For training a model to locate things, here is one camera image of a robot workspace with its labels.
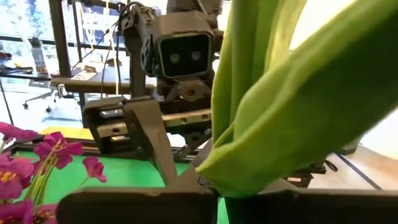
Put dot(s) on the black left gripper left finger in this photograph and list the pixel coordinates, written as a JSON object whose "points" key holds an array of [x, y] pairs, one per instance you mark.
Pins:
{"points": [[124, 205]]}

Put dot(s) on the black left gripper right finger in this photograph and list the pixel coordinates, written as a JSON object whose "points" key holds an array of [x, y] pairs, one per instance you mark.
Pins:
{"points": [[311, 208]]}

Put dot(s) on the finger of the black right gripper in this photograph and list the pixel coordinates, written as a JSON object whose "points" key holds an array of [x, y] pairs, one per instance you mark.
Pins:
{"points": [[146, 130]]}

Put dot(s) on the magenta artificial flower bunch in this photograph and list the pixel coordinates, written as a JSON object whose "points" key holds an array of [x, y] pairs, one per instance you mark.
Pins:
{"points": [[59, 149]]}

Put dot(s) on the green tulip stem with leaves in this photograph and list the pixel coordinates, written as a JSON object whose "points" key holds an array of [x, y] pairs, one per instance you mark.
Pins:
{"points": [[295, 109]]}

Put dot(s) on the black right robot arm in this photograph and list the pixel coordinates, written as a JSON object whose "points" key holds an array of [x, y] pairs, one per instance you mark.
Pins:
{"points": [[136, 62]]}

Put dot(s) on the white label sheet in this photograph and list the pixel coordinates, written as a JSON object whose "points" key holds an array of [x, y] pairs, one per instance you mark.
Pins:
{"points": [[83, 75]]}

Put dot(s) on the dark office chair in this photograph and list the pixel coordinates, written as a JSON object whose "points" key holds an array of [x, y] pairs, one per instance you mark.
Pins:
{"points": [[38, 84]]}

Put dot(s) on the grey drink bottle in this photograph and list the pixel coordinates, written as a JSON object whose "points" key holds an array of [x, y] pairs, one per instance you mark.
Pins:
{"points": [[38, 57]]}

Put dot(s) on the black pegboard desk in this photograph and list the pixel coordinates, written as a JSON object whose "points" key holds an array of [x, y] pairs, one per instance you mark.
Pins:
{"points": [[18, 73]]}

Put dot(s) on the black table frame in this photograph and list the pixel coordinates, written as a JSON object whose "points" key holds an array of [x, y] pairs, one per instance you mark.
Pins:
{"points": [[77, 151]]}

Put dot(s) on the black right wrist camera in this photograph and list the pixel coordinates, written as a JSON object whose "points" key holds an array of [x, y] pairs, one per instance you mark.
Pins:
{"points": [[185, 56]]}

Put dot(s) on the black desk post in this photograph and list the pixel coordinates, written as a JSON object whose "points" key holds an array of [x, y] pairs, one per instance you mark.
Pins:
{"points": [[60, 37]]}

